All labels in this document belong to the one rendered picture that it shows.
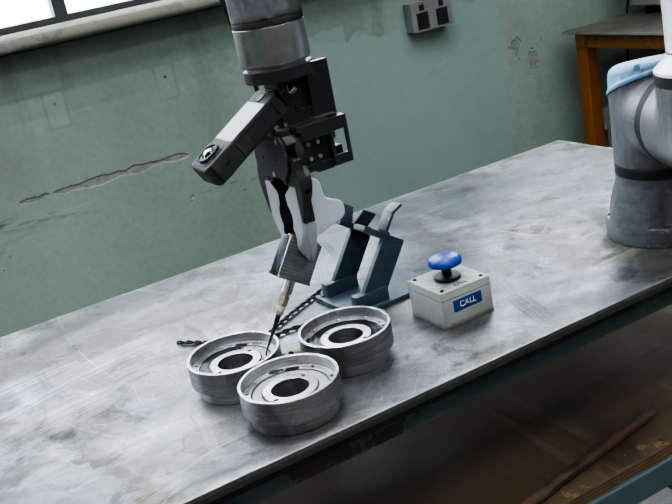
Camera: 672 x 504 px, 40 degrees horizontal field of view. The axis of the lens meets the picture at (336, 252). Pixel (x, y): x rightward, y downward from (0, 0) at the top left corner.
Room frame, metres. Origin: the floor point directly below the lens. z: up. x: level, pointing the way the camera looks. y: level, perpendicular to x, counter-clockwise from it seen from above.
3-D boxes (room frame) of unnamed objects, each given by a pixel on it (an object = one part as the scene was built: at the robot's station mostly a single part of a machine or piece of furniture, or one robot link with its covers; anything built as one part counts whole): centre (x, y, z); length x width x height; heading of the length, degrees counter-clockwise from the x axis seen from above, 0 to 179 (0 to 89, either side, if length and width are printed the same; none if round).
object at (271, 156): (0.98, 0.02, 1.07); 0.09 x 0.08 x 0.12; 118
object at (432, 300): (1.02, -0.13, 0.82); 0.08 x 0.07 x 0.05; 116
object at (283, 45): (0.98, 0.02, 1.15); 0.08 x 0.08 x 0.05
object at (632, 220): (1.15, -0.44, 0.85); 0.15 x 0.15 x 0.10
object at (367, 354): (0.95, 0.01, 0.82); 0.10 x 0.10 x 0.04
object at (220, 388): (0.94, 0.13, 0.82); 0.10 x 0.10 x 0.04
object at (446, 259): (1.01, -0.12, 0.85); 0.04 x 0.04 x 0.05
